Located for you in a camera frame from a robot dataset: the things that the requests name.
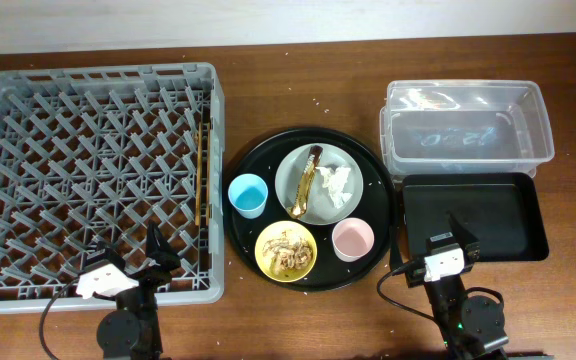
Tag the yellow bowl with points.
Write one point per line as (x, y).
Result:
(274, 230)

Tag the clear plastic bin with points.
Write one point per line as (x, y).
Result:
(464, 126)

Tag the grey plate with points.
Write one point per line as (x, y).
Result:
(320, 209)

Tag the gold chopstick left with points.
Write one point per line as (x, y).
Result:
(198, 180)

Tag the pink cup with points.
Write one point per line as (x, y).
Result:
(352, 238)

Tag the grey dishwasher rack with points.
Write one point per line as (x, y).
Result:
(91, 155)

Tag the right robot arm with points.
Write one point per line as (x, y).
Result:
(471, 320)

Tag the food scraps pile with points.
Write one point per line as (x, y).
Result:
(288, 251)

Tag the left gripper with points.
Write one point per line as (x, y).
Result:
(163, 256)

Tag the white tissue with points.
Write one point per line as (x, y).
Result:
(334, 181)

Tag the gold foil wrapper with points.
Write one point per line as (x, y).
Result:
(304, 186)

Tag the black rectangular tray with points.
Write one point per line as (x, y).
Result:
(500, 209)

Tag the light blue cup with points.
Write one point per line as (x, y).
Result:
(248, 194)

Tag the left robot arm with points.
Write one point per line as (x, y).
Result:
(132, 330)

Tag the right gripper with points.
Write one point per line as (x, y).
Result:
(469, 242)

